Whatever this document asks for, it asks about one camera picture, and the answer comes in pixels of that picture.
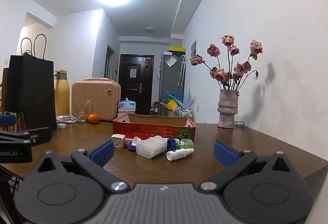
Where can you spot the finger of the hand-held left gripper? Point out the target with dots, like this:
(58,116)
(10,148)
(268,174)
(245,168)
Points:
(7,121)
(41,135)

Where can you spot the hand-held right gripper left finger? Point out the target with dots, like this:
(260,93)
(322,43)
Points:
(103,151)

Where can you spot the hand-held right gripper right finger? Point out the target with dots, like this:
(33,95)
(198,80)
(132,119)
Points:
(224,153)

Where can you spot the beige cube box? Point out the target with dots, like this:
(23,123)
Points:
(118,141)

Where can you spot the purple white small bottle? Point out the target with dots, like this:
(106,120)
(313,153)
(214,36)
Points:
(130,147)

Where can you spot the green white bottle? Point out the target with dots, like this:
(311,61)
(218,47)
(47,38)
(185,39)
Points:
(185,145)

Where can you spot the white plastic container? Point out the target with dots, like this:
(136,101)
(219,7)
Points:
(151,148)

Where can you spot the blue plastic cap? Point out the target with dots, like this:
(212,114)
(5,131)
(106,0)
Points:
(172,144)

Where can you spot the red cardboard box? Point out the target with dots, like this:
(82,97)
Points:
(153,130)

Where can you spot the dark printed snack bag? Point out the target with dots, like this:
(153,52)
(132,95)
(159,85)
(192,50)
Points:
(19,118)

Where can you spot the white round cap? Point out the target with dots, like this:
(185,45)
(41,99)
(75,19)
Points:
(61,125)

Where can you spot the orange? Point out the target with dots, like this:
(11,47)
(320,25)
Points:
(92,118)

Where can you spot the pink ceramic vase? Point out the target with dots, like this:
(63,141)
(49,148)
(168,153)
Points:
(227,111)

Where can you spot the black paper bag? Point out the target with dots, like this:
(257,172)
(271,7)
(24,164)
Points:
(33,85)

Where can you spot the yellow thermos bottle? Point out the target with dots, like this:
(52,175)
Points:
(62,95)

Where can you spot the purple white box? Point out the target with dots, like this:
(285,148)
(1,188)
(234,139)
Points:
(125,111)

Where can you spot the blue tissue pack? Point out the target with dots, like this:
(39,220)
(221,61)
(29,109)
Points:
(126,105)

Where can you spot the pink ribbed suitcase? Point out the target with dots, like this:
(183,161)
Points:
(100,98)

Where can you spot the small clear bottles group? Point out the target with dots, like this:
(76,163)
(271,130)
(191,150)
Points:
(184,112)

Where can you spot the dark entrance door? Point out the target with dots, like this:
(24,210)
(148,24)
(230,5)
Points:
(143,93)

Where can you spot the yellow watering can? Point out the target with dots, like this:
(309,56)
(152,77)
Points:
(170,105)

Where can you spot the blue plastic toy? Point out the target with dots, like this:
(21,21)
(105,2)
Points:
(174,97)

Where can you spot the dried pink rose bouquet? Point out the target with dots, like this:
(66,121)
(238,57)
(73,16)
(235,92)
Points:
(223,75)

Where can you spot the white door notice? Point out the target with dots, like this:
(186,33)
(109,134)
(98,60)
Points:
(133,73)

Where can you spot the interior doorway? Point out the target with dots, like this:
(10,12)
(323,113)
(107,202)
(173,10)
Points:
(110,65)

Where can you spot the grey refrigerator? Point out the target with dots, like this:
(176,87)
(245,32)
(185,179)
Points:
(167,80)

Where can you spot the white folded umbrella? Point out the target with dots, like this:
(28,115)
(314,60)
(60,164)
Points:
(181,70)

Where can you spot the white paper sheets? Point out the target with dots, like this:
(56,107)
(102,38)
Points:
(171,61)

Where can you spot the yellow box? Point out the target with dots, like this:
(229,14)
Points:
(176,50)

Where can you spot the small ceiling lamp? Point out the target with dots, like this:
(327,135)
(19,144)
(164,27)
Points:
(150,29)

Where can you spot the wall picture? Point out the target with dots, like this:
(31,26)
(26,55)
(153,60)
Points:
(194,47)

